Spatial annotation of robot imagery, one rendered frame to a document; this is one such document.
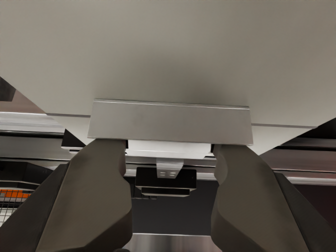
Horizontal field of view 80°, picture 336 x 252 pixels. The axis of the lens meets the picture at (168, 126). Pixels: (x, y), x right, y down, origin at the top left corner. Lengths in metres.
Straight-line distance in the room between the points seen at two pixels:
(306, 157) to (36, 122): 0.54
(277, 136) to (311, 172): 0.41
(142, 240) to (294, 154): 0.43
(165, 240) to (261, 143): 0.13
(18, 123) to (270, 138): 0.28
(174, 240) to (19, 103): 0.21
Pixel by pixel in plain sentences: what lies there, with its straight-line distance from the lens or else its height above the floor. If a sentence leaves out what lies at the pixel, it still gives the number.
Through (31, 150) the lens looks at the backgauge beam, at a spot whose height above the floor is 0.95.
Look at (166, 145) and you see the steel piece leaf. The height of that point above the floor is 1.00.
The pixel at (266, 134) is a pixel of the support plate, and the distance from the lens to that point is 0.17.
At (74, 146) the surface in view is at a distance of 0.24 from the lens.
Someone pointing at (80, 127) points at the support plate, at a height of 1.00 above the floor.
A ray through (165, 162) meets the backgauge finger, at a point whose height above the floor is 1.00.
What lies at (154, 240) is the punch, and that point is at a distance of 0.23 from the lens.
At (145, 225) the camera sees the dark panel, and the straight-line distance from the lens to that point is 0.73.
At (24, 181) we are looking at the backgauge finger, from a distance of 0.49.
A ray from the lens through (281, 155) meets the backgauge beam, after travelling 0.54.
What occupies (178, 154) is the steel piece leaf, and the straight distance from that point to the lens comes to 0.22.
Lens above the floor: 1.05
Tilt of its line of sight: 21 degrees down
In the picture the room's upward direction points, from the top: 178 degrees counter-clockwise
